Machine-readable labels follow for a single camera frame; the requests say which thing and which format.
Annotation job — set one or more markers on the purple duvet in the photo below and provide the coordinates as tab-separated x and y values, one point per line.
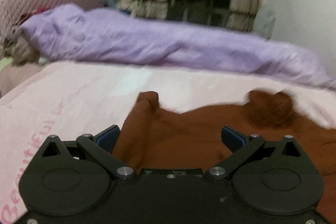
144	40

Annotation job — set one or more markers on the pale green cloth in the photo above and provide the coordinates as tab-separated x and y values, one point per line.
4	63

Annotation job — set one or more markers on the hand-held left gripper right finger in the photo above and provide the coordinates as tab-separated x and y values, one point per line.
233	138

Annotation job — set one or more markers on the pale pink bed sheet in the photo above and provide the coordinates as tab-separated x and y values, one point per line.
78	98

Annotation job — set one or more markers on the grey fleece blanket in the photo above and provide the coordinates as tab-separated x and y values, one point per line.
21	48

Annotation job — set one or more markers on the brown jacket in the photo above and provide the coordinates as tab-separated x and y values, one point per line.
183	134

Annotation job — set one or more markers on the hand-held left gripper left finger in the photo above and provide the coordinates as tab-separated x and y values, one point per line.
107	138

